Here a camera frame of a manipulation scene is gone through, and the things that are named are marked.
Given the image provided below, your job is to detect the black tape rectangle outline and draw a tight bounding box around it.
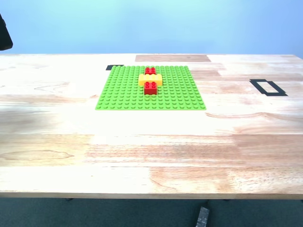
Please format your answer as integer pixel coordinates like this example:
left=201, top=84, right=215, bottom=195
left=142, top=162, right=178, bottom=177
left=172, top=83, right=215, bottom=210
left=249, top=79, right=289, bottom=97

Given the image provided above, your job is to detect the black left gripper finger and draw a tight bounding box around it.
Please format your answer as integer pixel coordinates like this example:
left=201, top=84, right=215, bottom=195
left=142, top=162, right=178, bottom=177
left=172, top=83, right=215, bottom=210
left=0, top=13, right=14, bottom=52

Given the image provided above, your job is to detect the yellow building brick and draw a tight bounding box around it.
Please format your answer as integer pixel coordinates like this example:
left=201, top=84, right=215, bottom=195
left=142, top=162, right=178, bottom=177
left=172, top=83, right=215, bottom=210
left=138, top=73, right=163, bottom=87

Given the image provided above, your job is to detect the grey metal table leg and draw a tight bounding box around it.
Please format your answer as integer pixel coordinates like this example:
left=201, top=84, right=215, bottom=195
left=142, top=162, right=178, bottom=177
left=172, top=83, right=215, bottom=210
left=194, top=206, right=211, bottom=227

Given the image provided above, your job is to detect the green studded baseplate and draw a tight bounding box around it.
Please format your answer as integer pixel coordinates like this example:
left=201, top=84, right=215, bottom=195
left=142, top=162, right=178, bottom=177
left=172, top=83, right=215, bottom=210
left=95, top=65, right=207, bottom=111

